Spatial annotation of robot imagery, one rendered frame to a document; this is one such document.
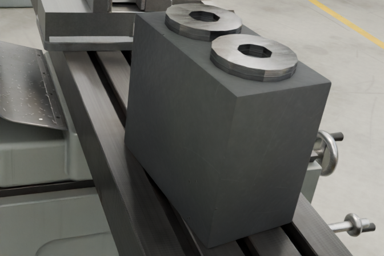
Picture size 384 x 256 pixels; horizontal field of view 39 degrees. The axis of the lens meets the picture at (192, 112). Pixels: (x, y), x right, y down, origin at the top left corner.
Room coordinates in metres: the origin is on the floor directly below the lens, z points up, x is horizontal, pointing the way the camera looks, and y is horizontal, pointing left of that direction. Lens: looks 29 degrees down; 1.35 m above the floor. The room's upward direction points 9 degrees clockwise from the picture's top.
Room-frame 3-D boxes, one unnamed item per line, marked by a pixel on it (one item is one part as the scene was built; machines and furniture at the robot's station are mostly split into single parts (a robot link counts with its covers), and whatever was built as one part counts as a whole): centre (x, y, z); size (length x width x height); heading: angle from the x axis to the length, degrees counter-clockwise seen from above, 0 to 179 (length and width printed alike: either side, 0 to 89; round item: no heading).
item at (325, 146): (1.16, -0.31, 0.64); 0.16 x 0.12 x 0.12; 115
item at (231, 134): (0.57, -0.03, 1.04); 0.22 x 0.12 x 0.20; 34
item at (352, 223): (1.05, -0.39, 0.52); 0.22 x 0.06 x 0.06; 115
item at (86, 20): (1.01, 0.14, 1.00); 0.35 x 0.15 x 0.11; 114
